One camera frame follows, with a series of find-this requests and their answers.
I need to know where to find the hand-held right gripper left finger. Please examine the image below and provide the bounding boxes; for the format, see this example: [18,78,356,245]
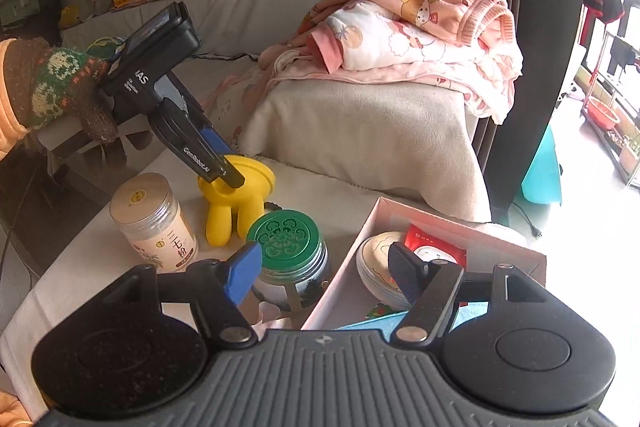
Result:
[85,241,264,351]

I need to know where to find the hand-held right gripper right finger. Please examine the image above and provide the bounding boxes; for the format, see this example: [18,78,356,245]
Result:
[387,242,567,349]

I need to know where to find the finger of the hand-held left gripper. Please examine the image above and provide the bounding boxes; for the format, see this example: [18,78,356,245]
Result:
[149,99,247,189]
[184,106,236,158]

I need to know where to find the round beige pouch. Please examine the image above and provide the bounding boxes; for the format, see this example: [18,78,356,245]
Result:
[355,230,432,311]

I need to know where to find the red packet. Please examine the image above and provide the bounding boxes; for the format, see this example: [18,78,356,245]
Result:
[402,222,469,271]

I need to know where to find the yellow rubber massager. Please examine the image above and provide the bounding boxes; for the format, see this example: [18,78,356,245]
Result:
[197,154,277,249]

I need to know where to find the blue white tissue pack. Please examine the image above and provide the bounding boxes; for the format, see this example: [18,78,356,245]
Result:
[337,301,491,333]

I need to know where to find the pink cardboard box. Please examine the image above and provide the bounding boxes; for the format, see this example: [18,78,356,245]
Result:
[300,196,549,333]

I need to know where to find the person's left forearm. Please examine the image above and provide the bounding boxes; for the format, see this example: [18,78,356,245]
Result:
[0,39,32,160]

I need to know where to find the person's left hand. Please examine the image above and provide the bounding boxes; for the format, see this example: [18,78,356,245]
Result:
[14,37,119,144]

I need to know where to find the green lid glass jar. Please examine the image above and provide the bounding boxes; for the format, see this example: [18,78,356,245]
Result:
[245,208,334,311]

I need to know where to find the clear jar with white label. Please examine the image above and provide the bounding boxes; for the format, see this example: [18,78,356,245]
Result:
[108,172,200,273]

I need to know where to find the small yellow toy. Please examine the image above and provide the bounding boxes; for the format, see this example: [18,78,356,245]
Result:
[58,5,84,30]

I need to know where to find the grey sofa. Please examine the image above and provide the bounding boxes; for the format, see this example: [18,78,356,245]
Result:
[60,0,467,158]

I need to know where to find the beige blanket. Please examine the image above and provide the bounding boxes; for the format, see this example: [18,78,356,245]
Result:
[239,76,494,224]

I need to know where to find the teal plastic object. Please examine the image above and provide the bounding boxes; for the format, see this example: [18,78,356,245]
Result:
[521,124,564,206]

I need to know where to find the beige tablecloth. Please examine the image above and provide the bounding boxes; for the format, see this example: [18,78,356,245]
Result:
[0,146,381,423]

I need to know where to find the pile of pink clothes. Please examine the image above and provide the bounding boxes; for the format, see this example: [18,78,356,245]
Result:
[259,0,524,126]

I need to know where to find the red basin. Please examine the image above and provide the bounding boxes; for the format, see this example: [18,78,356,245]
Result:
[585,95,622,132]

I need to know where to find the dark curtain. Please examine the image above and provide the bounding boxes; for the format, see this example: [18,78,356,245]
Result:
[484,0,591,210]

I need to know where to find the metal rack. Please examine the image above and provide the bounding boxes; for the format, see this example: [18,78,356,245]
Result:
[579,29,640,190]

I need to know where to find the black power cable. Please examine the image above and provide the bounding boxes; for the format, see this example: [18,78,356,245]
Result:
[509,199,544,240]

